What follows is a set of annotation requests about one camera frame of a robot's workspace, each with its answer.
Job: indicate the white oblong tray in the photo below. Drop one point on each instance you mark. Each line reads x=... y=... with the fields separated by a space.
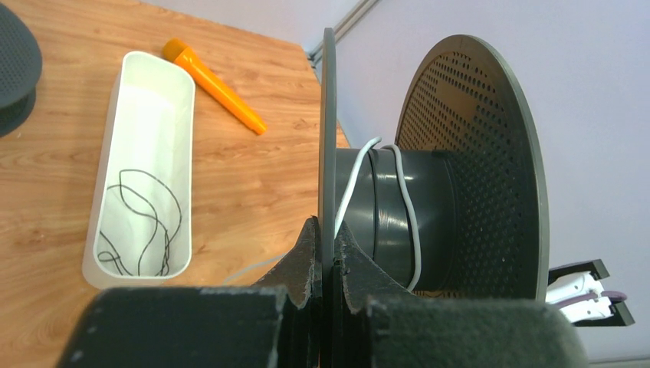
x=140 y=227

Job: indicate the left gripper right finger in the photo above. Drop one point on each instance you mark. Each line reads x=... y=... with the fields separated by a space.
x=381 y=324

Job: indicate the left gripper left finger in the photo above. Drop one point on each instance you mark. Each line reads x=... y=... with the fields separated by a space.
x=272 y=323

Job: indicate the orange flashlight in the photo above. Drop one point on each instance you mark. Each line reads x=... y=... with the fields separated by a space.
x=179 y=53

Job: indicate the right aluminium frame post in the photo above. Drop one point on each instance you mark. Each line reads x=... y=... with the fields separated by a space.
x=342 y=28

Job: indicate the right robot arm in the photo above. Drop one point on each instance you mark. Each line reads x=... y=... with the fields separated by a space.
x=577 y=291

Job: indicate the black spool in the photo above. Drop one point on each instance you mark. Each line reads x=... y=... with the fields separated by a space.
x=21 y=68
x=457 y=205

